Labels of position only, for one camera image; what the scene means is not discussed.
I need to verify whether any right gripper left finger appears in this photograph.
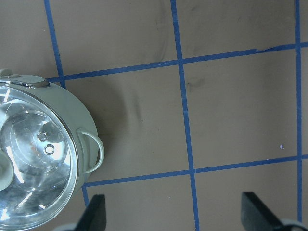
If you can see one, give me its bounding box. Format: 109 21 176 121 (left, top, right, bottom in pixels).
75 194 106 231

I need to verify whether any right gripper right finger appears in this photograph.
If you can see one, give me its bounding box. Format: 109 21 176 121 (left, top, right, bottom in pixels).
241 191 308 231

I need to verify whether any glass pot lid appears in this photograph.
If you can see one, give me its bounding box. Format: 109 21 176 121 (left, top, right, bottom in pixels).
0 86 77 231

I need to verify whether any mint green electric pot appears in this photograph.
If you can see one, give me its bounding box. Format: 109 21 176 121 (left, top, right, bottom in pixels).
0 69 104 231

